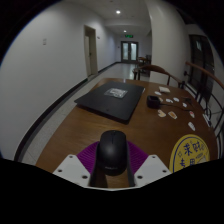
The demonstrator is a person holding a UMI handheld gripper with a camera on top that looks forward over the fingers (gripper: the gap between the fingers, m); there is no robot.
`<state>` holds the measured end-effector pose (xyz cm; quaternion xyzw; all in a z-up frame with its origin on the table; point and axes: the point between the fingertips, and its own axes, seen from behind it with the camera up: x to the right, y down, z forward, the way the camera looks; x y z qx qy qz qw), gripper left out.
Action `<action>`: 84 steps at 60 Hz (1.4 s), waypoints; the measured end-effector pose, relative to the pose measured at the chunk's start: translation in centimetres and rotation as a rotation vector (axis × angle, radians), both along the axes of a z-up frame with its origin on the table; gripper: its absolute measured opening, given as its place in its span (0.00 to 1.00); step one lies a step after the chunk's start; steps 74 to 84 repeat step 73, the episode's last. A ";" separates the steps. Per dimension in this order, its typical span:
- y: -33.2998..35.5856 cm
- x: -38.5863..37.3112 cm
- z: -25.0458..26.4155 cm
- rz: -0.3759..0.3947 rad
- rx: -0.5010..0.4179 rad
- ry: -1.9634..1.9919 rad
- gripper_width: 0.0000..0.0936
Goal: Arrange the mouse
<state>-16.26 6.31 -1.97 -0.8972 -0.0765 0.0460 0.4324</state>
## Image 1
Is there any brown wooden armchair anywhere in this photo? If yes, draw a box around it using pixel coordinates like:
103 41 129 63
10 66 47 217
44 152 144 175
132 64 186 90

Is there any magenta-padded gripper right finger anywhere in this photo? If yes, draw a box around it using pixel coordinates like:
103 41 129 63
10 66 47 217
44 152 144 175
125 140 173 188

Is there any wooden chair with metal bars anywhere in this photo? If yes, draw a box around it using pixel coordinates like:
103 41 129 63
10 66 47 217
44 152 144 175
184 60 224 158

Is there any black computer mouse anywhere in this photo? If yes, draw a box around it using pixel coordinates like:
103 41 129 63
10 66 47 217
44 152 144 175
95 129 130 177

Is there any small clear plastic packet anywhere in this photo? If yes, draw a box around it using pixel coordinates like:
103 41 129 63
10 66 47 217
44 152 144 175
103 87 129 100

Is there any yellow round printed mat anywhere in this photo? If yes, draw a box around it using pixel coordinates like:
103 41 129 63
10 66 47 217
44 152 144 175
168 133 211 174

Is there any white flat card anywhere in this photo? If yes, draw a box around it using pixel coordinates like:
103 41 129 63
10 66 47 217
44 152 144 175
158 86 171 94

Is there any glass double door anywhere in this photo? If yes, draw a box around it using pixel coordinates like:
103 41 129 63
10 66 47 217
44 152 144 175
120 40 140 63

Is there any distant wooden table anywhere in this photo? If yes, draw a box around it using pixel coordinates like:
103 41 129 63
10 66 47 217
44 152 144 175
135 54 153 68

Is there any beige wooden door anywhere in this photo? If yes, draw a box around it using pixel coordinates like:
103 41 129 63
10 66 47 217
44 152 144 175
83 25 100 78

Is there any dark window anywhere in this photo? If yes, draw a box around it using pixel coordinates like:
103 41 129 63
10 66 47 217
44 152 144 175
188 33 215 98

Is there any small black box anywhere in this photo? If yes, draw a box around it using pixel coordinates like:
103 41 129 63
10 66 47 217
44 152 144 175
146 95 161 110

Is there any black rectangular mouse pad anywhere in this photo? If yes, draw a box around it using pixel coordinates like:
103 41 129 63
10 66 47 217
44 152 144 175
73 80 146 123

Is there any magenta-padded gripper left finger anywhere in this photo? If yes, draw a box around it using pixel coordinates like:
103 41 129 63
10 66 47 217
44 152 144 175
52 140 108 189

